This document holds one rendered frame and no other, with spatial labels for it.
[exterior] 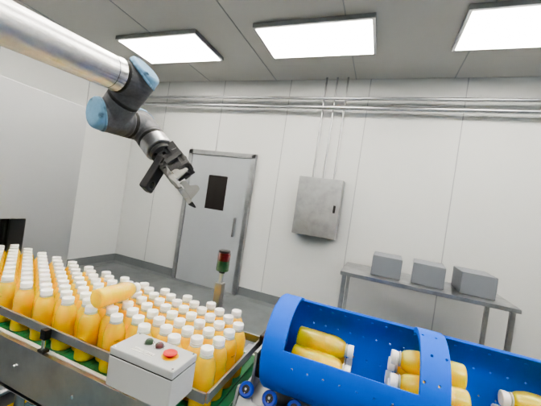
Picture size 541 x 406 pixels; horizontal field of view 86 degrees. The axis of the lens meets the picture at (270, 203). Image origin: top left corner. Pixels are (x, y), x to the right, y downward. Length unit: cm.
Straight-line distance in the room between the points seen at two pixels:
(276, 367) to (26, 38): 94
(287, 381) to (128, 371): 41
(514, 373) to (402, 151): 337
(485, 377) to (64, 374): 132
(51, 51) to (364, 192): 379
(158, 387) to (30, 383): 68
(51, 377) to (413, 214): 380
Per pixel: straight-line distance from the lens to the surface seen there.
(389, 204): 415
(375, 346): 114
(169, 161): 94
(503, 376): 120
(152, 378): 87
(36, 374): 142
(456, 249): 426
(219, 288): 150
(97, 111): 96
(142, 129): 102
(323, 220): 399
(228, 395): 112
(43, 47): 79
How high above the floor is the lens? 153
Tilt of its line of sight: level
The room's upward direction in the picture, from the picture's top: 8 degrees clockwise
